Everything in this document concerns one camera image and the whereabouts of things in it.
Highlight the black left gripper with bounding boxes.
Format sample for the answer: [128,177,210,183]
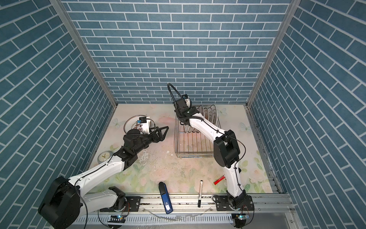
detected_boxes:
[133,125,168,156]

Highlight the white plate red chinese characters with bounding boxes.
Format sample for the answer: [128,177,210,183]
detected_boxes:
[124,114,145,133]

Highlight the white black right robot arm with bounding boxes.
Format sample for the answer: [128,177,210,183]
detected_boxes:
[174,98,248,210]

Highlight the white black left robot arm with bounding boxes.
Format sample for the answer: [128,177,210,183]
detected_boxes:
[38,127,169,229]

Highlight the white plate orange sunburst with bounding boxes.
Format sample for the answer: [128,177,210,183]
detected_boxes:
[197,105,213,123]

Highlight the black white marker pen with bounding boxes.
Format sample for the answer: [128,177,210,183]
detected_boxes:
[197,180,203,208]

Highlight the blue stapler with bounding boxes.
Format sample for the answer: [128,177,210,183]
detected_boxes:
[158,182,173,214]

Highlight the red white marker pen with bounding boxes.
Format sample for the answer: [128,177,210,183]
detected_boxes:
[213,176,226,185]

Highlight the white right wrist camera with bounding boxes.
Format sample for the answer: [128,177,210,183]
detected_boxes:
[182,94,192,108]

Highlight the steel wire dish rack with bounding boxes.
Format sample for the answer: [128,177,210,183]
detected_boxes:
[174,117,220,158]

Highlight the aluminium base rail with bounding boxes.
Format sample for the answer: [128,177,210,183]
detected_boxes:
[71,193,301,229]

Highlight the aluminium corner post right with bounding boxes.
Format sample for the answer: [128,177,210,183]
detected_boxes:
[246,0,302,107]

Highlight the aluminium corner post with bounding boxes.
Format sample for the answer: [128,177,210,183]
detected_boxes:
[246,0,302,107]
[50,0,118,109]

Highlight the aluminium corner post left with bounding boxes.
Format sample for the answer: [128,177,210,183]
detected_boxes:
[50,0,118,109]

